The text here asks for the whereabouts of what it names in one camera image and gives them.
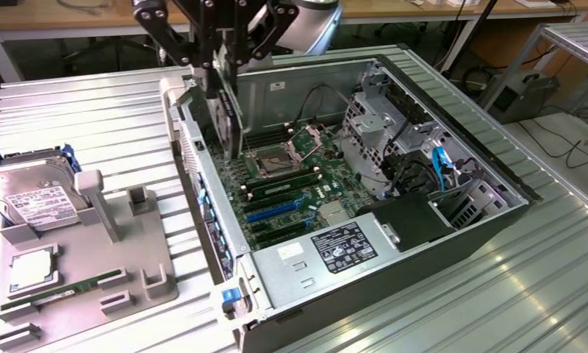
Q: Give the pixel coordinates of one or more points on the metal disk bay cage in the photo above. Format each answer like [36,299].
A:
[370,136]

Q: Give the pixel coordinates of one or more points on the metal socket cover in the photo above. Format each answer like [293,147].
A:
[304,141]

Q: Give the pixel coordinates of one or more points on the installed green RAM stick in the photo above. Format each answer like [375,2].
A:
[284,185]

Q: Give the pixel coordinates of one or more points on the wooden desk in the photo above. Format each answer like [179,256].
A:
[396,13]

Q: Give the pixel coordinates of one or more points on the black graphics card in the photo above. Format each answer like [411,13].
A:
[228,117]

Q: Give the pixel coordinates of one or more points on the black fan shroud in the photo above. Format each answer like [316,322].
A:
[411,220]

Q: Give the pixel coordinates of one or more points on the blue disk bracket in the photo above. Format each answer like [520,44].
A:
[73,158]

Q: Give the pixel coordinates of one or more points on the silver CPU chip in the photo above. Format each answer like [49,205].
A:
[33,271]

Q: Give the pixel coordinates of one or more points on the open black PC case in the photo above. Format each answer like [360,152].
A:
[422,264]

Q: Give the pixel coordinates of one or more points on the blue case latch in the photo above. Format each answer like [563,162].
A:
[229,296]

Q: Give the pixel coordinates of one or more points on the green motherboard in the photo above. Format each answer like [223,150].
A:
[319,180]

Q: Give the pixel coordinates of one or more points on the CPU socket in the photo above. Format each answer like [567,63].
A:
[272,162]

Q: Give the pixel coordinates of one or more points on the silver hard disk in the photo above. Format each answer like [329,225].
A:
[33,198]

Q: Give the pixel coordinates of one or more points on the grey power supply unit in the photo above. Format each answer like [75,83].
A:
[319,264]

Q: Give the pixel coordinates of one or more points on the grey parts rack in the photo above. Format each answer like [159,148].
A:
[103,264]

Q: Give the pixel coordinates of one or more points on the black office chair base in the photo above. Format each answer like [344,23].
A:
[390,31]
[112,49]

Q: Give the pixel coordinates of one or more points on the silver chipset heatsink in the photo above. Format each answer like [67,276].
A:
[333,215]

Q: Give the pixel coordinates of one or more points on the blue expansion slot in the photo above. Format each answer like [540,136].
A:
[271,214]

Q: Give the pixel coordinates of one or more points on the black box device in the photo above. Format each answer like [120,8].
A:
[524,99]

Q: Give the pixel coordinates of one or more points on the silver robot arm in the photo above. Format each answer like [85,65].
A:
[313,25]

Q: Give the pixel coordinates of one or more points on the aluminium frame rack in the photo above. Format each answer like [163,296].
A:
[574,40]

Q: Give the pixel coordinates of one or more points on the loose green RAM stick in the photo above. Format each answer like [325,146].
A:
[63,291]

